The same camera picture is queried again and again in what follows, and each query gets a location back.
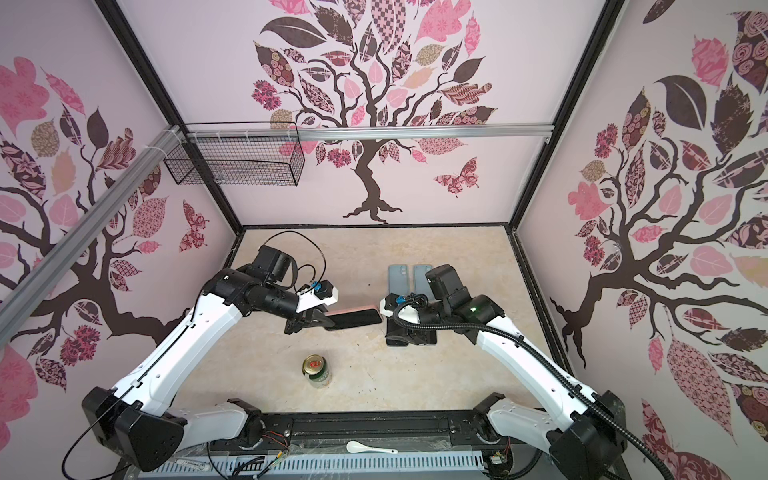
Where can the light blue phone case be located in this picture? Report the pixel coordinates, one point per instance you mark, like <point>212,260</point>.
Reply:
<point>398,279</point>
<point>421,283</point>

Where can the green beverage can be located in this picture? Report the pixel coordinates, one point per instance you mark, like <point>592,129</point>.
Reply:
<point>316,370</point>

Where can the white slotted cable duct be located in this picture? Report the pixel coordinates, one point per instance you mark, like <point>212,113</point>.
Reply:
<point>316,465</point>

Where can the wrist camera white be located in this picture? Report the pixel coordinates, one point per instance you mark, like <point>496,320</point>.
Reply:
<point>406,308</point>
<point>322,293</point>

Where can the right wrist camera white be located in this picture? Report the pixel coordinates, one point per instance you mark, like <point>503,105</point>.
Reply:
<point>406,308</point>

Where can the pink phone case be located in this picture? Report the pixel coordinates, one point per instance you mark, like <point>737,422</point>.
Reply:
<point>352,310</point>

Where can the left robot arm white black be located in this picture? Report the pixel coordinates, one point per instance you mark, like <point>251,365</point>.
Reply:
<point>223,301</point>

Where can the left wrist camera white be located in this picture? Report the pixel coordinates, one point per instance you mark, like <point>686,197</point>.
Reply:
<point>322,293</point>

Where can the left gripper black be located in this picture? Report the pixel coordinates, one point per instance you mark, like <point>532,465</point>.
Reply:
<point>306,319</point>

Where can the aluminium rail wall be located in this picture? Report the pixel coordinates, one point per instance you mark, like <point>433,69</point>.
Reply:
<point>372,132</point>
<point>24,299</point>

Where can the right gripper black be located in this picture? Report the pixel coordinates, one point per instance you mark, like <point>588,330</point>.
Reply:
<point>408,327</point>

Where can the white plastic spoon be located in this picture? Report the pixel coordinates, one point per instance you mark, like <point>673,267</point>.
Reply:
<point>356,447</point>

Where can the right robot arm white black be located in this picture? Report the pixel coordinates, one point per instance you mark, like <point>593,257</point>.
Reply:
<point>528,372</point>

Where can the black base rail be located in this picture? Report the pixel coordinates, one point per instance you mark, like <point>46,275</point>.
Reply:
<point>372,427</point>

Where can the black smartphone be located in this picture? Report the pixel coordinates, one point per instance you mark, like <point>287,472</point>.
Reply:
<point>350,321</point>
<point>396,336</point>
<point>428,337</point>

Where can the aluminium rail back wall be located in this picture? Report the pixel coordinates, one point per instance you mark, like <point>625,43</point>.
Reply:
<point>372,132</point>

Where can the aluminium rail left wall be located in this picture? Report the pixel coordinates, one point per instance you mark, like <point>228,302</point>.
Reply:
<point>24,299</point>

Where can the black wire basket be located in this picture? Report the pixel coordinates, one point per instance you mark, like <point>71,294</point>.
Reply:
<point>259,153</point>

